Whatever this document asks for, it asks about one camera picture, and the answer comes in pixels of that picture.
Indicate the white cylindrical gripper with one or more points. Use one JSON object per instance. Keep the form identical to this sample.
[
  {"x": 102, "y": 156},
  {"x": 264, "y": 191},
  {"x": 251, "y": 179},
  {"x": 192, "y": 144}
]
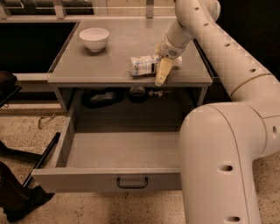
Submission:
[{"x": 169, "y": 49}]

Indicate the clear plastic bottle white label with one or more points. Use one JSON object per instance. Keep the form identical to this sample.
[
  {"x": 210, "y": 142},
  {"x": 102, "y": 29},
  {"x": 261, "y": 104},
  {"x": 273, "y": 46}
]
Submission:
[{"x": 143, "y": 65}]

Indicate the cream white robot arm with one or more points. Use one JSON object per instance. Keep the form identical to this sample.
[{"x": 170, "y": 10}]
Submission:
[{"x": 220, "y": 141}]

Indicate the grey metal drawer cabinet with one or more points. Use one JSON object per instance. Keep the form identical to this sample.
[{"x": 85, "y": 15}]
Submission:
[{"x": 128, "y": 37}]

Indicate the open grey top drawer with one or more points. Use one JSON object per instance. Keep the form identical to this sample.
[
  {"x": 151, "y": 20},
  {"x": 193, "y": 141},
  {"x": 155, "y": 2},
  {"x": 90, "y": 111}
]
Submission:
[{"x": 125, "y": 140}]

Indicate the small metal clutter piece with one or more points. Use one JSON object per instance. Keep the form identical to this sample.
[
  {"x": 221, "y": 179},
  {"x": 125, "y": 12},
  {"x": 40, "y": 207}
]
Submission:
[{"x": 158, "y": 93}]

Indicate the dark tape roll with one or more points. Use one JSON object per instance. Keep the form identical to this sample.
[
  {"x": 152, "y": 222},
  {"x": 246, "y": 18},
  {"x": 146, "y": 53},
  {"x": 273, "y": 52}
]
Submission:
[{"x": 137, "y": 94}]

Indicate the white ceramic bowl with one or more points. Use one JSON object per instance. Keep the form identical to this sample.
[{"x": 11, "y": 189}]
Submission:
[{"x": 94, "y": 39}]

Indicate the black object inside cabinet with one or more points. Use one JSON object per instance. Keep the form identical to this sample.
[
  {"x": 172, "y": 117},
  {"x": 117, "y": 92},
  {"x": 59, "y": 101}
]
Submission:
[{"x": 95, "y": 99}]

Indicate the black bar on floor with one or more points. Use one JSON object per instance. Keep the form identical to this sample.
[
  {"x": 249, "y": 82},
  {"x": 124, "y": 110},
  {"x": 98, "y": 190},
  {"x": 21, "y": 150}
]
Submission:
[{"x": 42, "y": 158}]

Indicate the black chair at left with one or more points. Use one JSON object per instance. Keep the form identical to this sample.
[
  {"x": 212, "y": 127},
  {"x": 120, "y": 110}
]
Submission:
[{"x": 8, "y": 86}]

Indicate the black drawer handle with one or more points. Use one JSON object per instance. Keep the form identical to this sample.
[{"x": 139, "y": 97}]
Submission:
[{"x": 132, "y": 183}]

